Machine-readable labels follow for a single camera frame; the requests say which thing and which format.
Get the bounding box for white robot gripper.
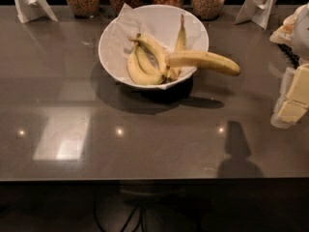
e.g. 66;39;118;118
269;3;309;129

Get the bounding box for long yellow banana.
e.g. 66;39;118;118
165;50;240;76

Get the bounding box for upright yellow banana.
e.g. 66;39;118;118
167;15;186;81

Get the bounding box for upper curved yellow banana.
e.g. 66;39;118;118
128;33;168;76

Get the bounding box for white bowl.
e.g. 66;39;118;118
98;4;210;91

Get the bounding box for middle yellow banana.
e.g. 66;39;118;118
136;45;160;75

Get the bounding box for outer left yellow banana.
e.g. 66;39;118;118
126;43;164;86

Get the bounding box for right white sign stand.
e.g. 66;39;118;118
235;0;277;30

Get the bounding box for white sign stand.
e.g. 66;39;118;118
14;0;58;23
235;0;277;30

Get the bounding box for right glass cereal jar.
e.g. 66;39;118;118
191;0;225;20

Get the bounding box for white paper liner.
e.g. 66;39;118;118
101;3;198;91

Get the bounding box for left white sign stand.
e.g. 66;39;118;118
14;0;58;23

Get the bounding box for black cable under table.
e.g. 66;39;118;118
93;195;146;232

